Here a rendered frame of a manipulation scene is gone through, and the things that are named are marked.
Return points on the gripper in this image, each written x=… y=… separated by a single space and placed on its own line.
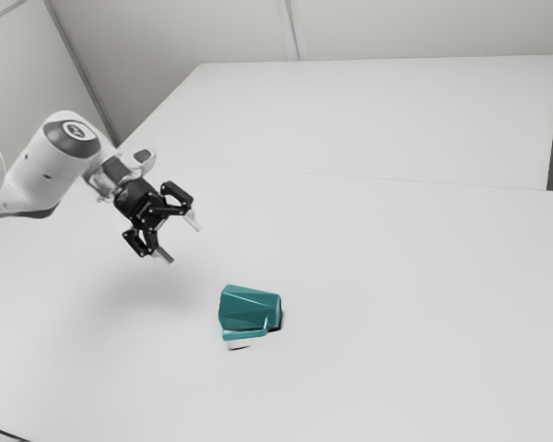
x=132 y=198

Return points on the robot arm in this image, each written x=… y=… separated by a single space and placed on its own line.
x=50 y=161

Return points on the teal faceted mug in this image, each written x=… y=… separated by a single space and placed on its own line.
x=245 y=313

